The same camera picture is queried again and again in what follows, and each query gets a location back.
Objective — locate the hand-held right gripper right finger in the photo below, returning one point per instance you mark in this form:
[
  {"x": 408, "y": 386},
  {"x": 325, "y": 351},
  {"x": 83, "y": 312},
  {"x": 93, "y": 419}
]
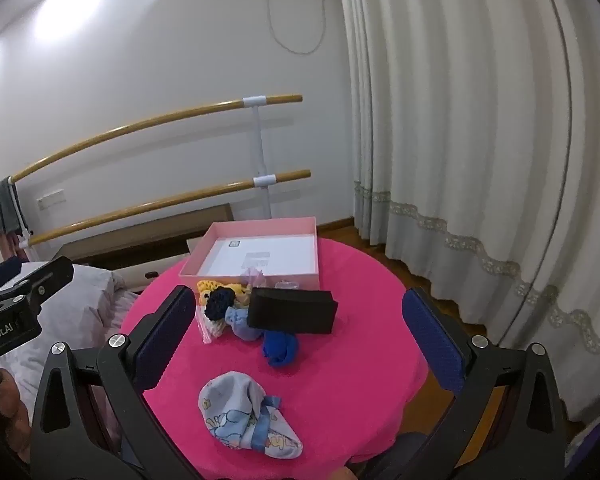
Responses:
[{"x": 430, "y": 340}]

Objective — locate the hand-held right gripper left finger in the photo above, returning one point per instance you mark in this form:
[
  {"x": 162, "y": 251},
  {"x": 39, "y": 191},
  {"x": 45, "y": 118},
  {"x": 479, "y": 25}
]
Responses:
[{"x": 165, "y": 340}]

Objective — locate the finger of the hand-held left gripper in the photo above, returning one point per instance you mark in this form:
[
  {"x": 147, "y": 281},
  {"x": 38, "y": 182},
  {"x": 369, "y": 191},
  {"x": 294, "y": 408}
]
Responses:
[
  {"x": 50, "y": 275},
  {"x": 0, "y": 275}
]

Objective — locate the bag of cotton swabs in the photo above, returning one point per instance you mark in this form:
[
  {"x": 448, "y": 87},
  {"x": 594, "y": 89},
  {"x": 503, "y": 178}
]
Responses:
[{"x": 211, "y": 327}]

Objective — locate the navy scrunchie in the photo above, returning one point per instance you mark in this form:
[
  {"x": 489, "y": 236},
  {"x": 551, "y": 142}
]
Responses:
[{"x": 219, "y": 302}]

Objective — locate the yellow crochet fish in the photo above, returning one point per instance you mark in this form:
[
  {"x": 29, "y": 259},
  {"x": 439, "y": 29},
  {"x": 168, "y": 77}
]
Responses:
[{"x": 207, "y": 286}]

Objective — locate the light blue sock ball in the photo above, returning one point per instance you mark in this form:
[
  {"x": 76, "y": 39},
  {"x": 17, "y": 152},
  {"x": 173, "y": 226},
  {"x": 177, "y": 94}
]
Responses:
[{"x": 242, "y": 327}]

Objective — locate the cartoon print baby hat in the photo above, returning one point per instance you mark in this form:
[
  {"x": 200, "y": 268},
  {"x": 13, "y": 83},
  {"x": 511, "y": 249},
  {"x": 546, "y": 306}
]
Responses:
[{"x": 230, "y": 410}]

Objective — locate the beige organza pouch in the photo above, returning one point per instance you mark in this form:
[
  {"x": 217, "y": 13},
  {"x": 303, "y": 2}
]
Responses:
[{"x": 254, "y": 277}]

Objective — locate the blue crochet toy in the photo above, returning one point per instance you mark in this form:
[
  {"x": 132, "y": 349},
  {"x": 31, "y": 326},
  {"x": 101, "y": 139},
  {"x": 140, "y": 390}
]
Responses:
[{"x": 280, "y": 347}]

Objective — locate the black foam block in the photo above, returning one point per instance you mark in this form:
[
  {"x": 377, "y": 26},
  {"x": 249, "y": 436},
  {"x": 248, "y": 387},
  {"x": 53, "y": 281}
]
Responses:
[{"x": 290, "y": 312}]

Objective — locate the clear plastic bag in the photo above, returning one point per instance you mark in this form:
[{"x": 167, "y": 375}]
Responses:
[{"x": 287, "y": 285}]

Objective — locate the pink cardboard box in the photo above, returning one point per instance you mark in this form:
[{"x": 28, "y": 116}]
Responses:
[{"x": 260, "y": 225}]

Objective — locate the person's left hand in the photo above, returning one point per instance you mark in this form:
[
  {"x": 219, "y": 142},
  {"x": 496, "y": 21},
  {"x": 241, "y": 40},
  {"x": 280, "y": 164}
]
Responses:
[{"x": 14, "y": 410}]

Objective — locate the pink hanging cloth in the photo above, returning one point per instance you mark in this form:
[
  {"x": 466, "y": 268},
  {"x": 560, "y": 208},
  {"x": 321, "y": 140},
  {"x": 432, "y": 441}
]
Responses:
[{"x": 6, "y": 245}]

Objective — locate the white bed duvet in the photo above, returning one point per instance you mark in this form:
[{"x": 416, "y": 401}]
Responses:
[{"x": 80, "y": 300}]

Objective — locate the grey hanging cloth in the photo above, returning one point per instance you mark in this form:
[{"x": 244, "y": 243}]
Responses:
[{"x": 0, "y": 205}]

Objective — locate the round pink table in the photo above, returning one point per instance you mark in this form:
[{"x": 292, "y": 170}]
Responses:
[{"x": 360, "y": 310}]

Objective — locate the low brown white cabinet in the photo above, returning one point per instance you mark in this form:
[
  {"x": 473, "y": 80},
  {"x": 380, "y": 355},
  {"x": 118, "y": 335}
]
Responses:
[{"x": 130, "y": 240}]

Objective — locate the cream curtain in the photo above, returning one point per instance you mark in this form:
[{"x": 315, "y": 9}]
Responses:
[{"x": 480, "y": 110}]

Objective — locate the white barre post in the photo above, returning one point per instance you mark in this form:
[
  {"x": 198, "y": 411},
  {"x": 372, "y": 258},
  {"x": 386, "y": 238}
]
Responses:
[
  {"x": 22, "y": 230},
  {"x": 259, "y": 145}
]

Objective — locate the white wall switch plate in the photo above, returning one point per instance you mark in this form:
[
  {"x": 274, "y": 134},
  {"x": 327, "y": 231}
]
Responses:
[{"x": 50, "y": 199}]

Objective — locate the short wooden barre rail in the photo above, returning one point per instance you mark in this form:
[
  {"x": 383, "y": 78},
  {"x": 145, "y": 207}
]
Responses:
[{"x": 155, "y": 205}]

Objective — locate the long wooden barre rail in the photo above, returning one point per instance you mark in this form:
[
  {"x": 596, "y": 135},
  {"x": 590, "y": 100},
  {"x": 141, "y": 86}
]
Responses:
[{"x": 130, "y": 125}]

